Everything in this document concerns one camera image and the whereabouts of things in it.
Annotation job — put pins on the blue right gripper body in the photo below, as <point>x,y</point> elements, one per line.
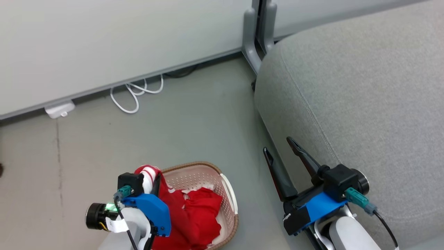
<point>312,208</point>

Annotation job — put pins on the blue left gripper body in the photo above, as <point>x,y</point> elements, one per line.
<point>154,210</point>

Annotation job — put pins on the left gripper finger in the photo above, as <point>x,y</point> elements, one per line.
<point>157,185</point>

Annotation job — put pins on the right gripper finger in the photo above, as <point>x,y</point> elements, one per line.
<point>281,177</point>
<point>305,158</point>

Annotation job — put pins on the plain red garment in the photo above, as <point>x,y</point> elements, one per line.
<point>203,215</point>

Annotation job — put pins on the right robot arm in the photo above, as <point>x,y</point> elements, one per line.
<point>350,232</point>

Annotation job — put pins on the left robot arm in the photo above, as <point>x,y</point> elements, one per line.
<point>133,222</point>

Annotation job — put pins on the beige perforated laundry basket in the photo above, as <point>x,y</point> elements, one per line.
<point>194,177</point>

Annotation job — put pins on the grey fabric sofa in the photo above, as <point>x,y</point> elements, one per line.
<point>364,104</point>

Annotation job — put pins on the small black caster wheel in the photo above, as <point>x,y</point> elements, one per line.
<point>254,85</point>

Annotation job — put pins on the white power adapter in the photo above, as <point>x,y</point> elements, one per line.
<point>59,109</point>

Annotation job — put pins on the grey partition foot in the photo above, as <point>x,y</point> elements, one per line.
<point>249,38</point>
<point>270,24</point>

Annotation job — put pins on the narrow white partition panel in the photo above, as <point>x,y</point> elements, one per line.
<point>329,14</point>

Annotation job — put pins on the large white partition panel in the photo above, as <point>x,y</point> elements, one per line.
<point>104,41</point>

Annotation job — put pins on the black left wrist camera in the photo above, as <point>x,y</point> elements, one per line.
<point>130,183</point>

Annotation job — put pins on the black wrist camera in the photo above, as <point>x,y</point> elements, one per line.
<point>130,183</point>
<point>338,180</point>

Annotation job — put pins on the teal left camera connector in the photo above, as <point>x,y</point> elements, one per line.
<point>123,192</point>

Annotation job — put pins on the teal camera connector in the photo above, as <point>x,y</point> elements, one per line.
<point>123,192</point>
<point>359,199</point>

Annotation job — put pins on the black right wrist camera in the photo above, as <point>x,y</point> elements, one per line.
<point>338,180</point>

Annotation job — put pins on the teal right camera connector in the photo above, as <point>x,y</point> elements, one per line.
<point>359,199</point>

